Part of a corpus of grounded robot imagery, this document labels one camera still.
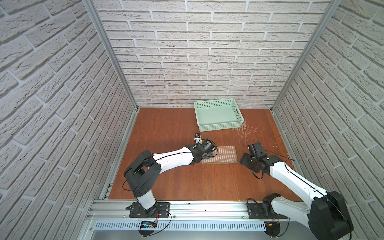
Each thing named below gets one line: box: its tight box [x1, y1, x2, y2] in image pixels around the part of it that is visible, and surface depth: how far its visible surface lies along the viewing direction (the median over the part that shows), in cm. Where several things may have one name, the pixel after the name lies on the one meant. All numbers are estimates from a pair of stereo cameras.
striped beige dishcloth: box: [200, 146, 238, 165], surface depth 94 cm
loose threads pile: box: [232, 118, 267, 144], surface depth 109 cm
